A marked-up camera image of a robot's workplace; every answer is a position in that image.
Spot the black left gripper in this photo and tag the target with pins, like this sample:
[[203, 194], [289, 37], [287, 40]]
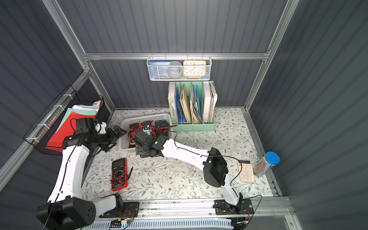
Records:
[[112, 137]]

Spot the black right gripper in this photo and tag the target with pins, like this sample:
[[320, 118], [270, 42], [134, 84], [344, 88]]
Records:
[[143, 141]]

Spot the orange multimeter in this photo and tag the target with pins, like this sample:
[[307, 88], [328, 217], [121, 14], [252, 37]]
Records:
[[133, 128]]

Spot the white plastic basket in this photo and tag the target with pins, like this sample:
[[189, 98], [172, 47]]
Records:
[[124, 141]]

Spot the green multimeter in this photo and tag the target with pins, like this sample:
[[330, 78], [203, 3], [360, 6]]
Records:
[[162, 127]]

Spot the red multimeter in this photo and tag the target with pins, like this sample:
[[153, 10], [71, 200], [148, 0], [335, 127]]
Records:
[[120, 174]]

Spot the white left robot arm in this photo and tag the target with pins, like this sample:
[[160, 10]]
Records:
[[65, 208]]

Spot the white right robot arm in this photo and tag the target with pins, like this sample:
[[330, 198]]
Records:
[[211, 162]]

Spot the blue box in basket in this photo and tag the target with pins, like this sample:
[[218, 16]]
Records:
[[158, 69]]

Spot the red paper folder stack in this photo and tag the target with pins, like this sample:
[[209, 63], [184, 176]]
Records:
[[68, 124]]

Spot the green file organizer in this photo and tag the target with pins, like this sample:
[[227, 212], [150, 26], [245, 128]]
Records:
[[192, 105]]

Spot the grey tape roll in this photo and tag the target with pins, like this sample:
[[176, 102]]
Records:
[[175, 70]]

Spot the yellow alarm clock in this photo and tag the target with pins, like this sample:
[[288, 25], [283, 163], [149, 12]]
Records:
[[194, 68]]

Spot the pink calculator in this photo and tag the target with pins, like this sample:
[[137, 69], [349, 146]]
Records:
[[246, 171]]

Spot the blue lid jar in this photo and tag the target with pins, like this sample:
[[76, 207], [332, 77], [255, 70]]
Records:
[[269, 160]]

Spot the black wire wall basket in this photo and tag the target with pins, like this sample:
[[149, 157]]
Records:
[[40, 133]]

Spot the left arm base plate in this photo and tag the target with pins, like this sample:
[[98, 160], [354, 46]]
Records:
[[123, 209]]

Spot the white wire wall basket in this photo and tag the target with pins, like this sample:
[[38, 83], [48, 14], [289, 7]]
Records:
[[181, 58]]

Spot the white perforated cable duct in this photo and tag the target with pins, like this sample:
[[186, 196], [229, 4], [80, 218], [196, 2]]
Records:
[[162, 224]]

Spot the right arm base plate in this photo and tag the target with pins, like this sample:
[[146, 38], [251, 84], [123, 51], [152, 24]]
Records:
[[244, 207]]

